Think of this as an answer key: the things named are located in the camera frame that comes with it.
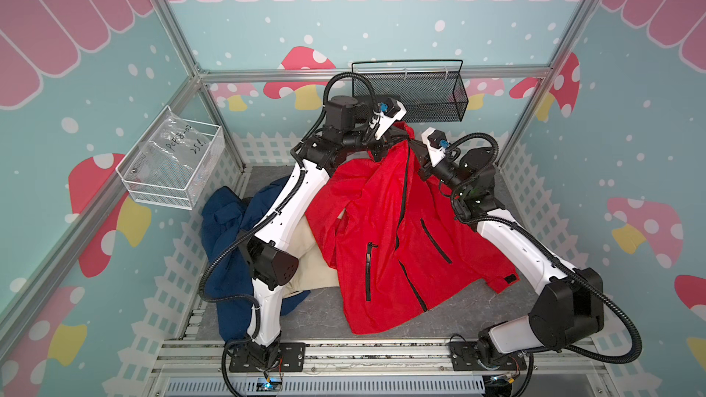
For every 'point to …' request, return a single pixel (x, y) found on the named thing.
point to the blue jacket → (225, 219)
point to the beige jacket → (314, 271)
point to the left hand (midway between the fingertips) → (404, 137)
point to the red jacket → (397, 238)
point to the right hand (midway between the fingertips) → (412, 140)
